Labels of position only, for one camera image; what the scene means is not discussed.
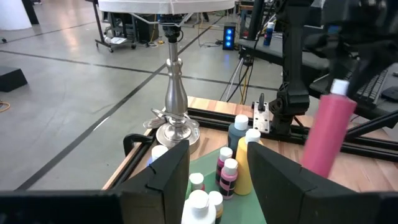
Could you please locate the black rolling cart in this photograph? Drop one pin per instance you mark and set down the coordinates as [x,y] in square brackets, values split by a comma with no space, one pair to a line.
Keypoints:
[124,25]

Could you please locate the small pink paint bottle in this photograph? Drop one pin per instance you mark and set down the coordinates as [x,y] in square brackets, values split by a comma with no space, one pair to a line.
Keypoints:
[228,180]

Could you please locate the blue bottle white cap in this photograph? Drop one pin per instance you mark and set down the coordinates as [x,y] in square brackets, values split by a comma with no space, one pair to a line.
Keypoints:
[269,34]

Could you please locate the large purple-blue paint bottle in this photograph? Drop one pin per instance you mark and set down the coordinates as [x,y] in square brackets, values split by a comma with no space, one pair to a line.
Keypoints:
[158,152]

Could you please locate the large pink paint bottle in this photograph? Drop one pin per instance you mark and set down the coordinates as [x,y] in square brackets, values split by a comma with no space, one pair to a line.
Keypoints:
[328,133]

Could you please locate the silver mounting bracket plate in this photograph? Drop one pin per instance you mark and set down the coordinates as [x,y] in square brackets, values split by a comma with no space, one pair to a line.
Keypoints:
[261,118]

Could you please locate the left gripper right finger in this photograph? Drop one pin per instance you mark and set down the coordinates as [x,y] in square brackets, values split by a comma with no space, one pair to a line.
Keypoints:
[280,186]

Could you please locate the black computer tower blue lights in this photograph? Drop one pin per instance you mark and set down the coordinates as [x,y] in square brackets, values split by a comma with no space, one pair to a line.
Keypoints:
[229,35]

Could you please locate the large orange-yellow paint bottle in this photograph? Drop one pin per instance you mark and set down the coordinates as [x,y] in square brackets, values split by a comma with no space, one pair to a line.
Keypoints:
[244,168]

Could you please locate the black floor wedge box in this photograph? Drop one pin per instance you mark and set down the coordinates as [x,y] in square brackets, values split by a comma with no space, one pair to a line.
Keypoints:
[11,77]

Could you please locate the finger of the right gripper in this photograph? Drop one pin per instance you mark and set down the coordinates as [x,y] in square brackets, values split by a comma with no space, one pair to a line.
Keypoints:
[336,68]
[367,74]

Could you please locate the white paint bottle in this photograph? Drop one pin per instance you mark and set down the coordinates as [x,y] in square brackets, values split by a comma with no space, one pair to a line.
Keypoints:
[199,205]

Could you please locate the white shade table lamp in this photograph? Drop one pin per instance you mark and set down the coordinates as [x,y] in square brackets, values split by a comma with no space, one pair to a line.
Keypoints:
[175,93]

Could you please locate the grey paint bottle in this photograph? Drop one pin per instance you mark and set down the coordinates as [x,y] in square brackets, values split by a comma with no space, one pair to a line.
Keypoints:
[236,133]

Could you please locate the teal translucent plastic bin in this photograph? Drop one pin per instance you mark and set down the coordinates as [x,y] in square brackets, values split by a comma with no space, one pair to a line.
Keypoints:
[242,211]

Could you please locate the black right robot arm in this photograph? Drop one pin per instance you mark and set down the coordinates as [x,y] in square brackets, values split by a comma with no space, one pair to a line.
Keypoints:
[293,77]

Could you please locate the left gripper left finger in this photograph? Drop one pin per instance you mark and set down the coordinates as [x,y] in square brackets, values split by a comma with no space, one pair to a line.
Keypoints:
[164,186]

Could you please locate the white paper sheet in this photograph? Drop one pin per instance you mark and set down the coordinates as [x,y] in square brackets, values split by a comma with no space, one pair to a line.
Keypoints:
[118,40]

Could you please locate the white cylindrical column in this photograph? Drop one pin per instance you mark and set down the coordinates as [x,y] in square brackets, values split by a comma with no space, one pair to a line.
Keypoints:
[12,12]

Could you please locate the black background desk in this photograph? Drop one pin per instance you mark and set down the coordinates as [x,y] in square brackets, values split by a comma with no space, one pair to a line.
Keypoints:
[258,48]

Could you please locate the small yellow black paint bottle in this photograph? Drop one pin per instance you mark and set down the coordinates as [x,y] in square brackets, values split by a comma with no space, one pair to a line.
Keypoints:
[215,199]

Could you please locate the small magenta black paint bottle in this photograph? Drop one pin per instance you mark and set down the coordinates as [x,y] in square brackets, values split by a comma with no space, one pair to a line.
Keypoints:
[221,168]

